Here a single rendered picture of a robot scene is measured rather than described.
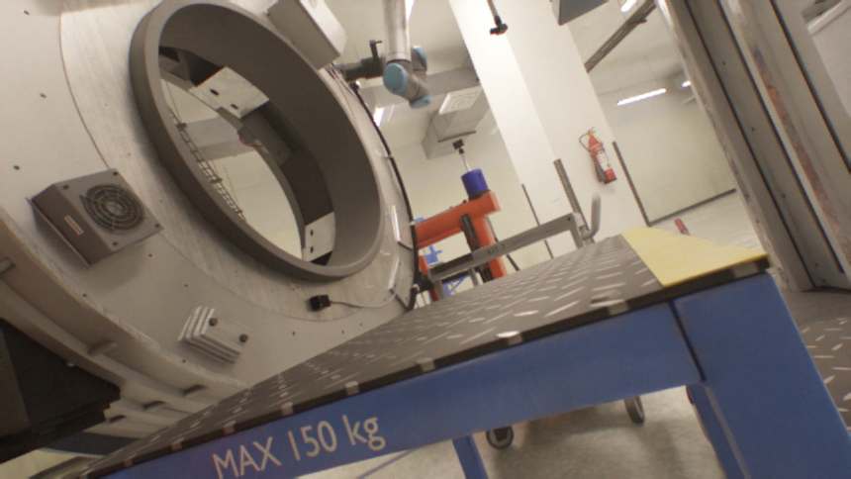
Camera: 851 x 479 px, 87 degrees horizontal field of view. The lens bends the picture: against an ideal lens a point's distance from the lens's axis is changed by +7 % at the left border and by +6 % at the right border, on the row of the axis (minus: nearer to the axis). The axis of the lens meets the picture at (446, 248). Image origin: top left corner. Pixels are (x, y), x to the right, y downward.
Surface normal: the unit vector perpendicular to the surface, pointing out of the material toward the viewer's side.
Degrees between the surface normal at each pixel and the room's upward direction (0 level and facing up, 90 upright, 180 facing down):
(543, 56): 90
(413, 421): 90
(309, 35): 137
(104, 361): 108
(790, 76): 90
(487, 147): 90
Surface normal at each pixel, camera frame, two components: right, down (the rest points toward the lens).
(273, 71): 0.16, 0.86
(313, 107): -0.05, 0.63
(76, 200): 0.87, -0.36
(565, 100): 0.28, -0.18
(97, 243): -0.19, 0.41
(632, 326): -0.35, 0.07
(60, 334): 0.70, -0.03
